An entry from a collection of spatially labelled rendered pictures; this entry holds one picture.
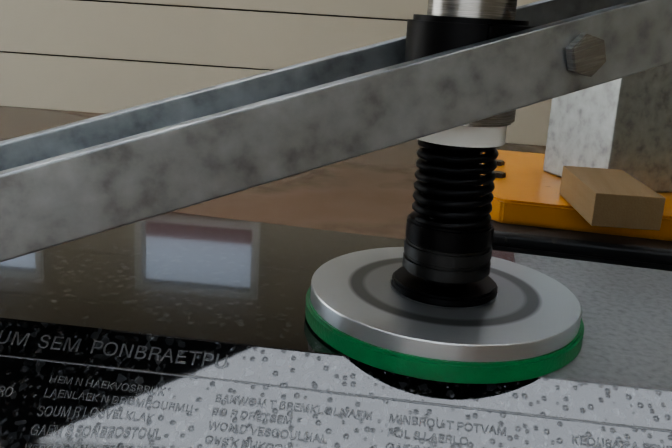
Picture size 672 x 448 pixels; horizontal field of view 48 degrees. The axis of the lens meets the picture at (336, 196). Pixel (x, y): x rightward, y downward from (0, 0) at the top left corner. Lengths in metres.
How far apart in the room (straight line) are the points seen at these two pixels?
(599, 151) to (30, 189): 1.10
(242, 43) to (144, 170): 6.41
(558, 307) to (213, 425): 0.27
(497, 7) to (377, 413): 0.29
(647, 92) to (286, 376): 0.99
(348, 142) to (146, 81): 6.65
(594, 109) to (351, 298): 0.91
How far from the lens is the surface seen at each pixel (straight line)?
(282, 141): 0.48
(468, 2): 0.55
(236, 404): 0.55
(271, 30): 6.81
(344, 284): 0.61
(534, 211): 1.27
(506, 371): 0.54
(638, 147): 1.42
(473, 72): 0.52
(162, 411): 0.56
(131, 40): 7.14
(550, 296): 0.63
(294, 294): 0.66
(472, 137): 0.56
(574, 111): 1.47
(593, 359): 0.60
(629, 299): 0.74
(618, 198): 1.17
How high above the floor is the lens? 1.07
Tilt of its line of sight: 14 degrees down
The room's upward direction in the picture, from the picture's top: 4 degrees clockwise
